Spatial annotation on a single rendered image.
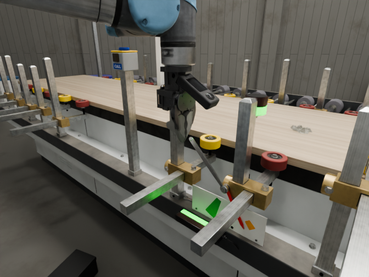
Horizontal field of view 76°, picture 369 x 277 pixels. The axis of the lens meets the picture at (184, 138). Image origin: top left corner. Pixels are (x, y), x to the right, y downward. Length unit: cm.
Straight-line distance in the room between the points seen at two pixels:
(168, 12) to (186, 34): 18
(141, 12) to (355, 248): 48
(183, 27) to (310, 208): 69
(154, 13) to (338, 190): 50
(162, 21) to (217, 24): 443
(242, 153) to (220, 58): 425
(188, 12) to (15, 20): 564
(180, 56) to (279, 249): 59
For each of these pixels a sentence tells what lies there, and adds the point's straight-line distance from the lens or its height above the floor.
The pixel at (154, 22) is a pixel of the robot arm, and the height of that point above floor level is 127.
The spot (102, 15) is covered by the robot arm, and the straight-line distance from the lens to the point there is 43.
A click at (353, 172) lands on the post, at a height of 100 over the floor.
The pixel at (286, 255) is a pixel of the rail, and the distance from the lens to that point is 78.
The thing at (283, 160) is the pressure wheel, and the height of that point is 91.
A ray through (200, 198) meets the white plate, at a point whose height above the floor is 76.
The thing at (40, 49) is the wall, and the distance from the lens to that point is 589.
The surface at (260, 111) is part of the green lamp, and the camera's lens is 66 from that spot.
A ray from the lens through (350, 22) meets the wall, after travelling 546.
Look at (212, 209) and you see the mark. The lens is 80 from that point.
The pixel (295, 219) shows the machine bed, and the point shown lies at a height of 67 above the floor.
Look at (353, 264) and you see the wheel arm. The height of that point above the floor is 96.
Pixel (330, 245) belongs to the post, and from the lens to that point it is 70.
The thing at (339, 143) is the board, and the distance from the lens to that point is 105.
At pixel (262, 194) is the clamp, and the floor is 87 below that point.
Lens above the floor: 124
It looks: 22 degrees down
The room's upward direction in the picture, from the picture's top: straight up
